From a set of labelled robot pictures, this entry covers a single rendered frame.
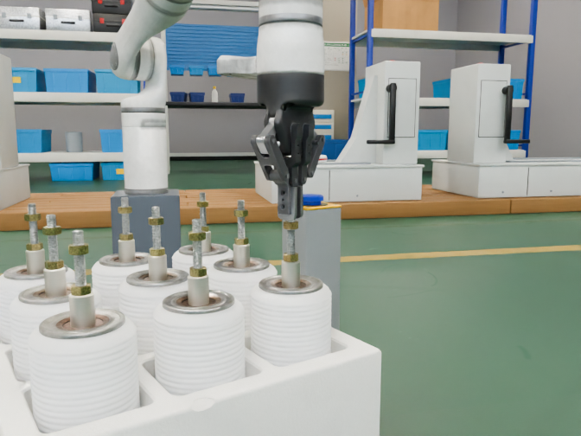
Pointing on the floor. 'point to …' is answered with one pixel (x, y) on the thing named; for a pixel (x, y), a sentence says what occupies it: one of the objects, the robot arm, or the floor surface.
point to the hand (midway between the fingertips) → (290, 201)
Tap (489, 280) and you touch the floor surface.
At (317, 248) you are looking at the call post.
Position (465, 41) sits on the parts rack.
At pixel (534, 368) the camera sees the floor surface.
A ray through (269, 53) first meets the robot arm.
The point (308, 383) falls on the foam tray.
